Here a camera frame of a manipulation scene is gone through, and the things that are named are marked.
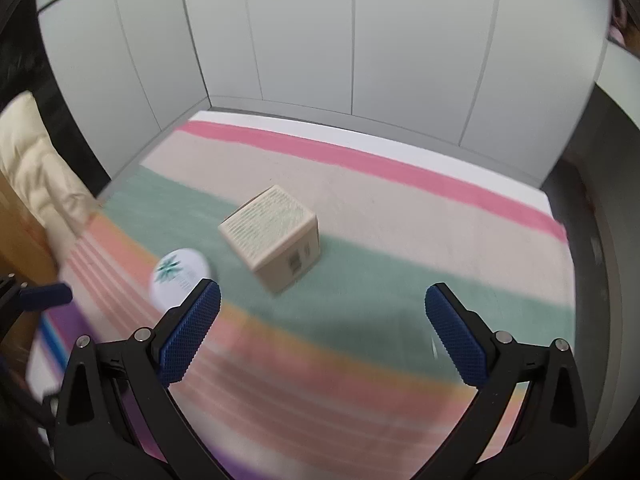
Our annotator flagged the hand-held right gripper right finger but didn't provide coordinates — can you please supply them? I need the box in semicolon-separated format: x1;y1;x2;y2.
425;282;591;480

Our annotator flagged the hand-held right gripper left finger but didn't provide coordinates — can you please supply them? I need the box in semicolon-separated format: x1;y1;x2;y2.
54;278;222;480

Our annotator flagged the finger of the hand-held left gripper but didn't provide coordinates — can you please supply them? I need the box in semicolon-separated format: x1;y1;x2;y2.
0;272;74;341

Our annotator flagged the round white tin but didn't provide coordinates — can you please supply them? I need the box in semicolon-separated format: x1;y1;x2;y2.
149;248;218;317

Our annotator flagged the brown cardboard box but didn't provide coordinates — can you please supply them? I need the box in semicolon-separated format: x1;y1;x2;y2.
0;172;61;361

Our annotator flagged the beige cube box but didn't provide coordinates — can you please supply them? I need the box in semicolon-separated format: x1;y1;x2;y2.
218;184;321;295

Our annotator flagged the striped colourful cloth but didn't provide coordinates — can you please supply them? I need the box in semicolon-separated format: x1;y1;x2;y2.
30;121;576;480

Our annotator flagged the cream padded chair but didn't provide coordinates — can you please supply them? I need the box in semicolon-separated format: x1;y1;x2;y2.
0;91;98;236

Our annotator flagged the white low table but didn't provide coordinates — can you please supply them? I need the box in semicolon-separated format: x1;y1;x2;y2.
22;110;556;401

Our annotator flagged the pink plush toy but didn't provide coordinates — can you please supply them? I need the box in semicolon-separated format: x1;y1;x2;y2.
607;0;631;46

